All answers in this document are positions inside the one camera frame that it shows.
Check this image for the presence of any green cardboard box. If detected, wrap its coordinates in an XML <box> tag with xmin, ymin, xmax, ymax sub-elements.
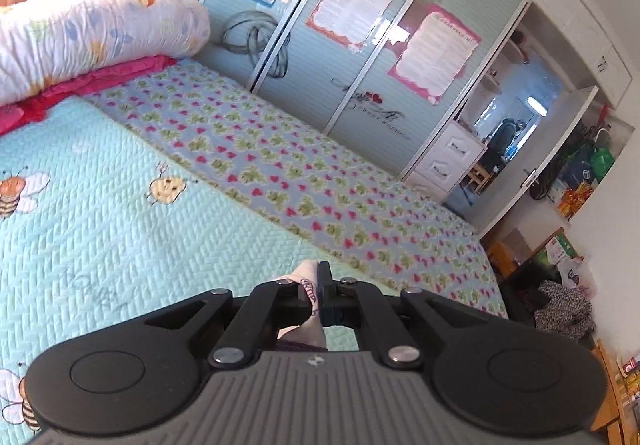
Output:
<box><xmin>541</xmin><ymin>231</ymin><xmax>582</xmax><ymax>267</ymax></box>

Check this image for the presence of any bee print quilted bedspread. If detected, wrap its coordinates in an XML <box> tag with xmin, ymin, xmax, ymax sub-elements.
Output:
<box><xmin>0</xmin><ymin>57</ymin><xmax>509</xmax><ymax>432</ymax></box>

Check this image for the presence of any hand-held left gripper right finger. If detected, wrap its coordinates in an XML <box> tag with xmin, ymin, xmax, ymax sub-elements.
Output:
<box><xmin>318</xmin><ymin>261</ymin><xmax>494</xmax><ymax>370</ymax></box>

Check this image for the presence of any floral rolled duvet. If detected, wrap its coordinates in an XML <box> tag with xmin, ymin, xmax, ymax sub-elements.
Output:
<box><xmin>0</xmin><ymin>0</ymin><xmax>212</xmax><ymax>106</ymax></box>

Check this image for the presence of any cream printed pajama top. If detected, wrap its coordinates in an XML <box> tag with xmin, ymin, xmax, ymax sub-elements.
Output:
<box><xmin>277</xmin><ymin>259</ymin><xmax>329</xmax><ymax>354</ymax></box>

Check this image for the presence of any pink bordered wall chart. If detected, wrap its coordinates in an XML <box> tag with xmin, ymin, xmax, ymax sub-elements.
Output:
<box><xmin>305</xmin><ymin>0</ymin><xmax>404</xmax><ymax>52</ymax></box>
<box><xmin>386</xmin><ymin>4</ymin><xmax>482</xmax><ymax>107</ymax></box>

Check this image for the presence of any wooden chair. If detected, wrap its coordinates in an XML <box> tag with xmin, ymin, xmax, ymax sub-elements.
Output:
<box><xmin>466</xmin><ymin>159</ymin><xmax>497</xmax><ymax>197</ymax></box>

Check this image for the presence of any white door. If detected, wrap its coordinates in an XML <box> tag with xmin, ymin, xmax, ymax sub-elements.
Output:
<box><xmin>479</xmin><ymin>84</ymin><xmax>602</xmax><ymax>239</ymax></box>

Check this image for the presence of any dark patterned cloth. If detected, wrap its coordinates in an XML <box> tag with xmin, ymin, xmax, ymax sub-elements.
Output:
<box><xmin>534</xmin><ymin>279</ymin><xmax>597</xmax><ymax>344</ymax></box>

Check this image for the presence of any green shopping bag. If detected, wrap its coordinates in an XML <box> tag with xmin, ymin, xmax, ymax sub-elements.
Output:
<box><xmin>529</xmin><ymin>119</ymin><xmax>622</xmax><ymax>222</ymax></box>

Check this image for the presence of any white drawer cabinet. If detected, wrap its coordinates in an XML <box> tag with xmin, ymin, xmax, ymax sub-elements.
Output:
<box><xmin>404</xmin><ymin>119</ymin><xmax>489</xmax><ymax>202</ymax></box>

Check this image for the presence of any pink blanket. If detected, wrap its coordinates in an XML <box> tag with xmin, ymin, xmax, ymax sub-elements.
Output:
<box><xmin>0</xmin><ymin>54</ymin><xmax>179</xmax><ymax>137</ymax></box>

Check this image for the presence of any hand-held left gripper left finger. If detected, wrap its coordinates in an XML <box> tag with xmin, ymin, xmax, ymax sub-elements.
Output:
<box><xmin>144</xmin><ymin>278</ymin><xmax>321</xmax><ymax>369</ymax></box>

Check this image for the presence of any white plastic bag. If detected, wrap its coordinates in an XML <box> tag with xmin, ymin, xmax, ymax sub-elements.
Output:
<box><xmin>556</xmin><ymin>254</ymin><xmax>599</xmax><ymax>297</ymax></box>

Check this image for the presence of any sliding door wardrobe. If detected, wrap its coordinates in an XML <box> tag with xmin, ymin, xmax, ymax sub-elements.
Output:
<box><xmin>197</xmin><ymin>0</ymin><xmax>637</xmax><ymax>182</ymax></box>

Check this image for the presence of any wooden cabinet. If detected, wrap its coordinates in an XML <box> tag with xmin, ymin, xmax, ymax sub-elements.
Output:
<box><xmin>591</xmin><ymin>339</ymin><xmax>640</xmax><ymax>445</ymax></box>

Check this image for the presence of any black armchair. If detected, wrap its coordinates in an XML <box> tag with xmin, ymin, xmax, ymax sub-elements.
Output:
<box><xmin>499</xmin><ymin>254</ymin><xmax>597</xmax><ymax>342</ymax></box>

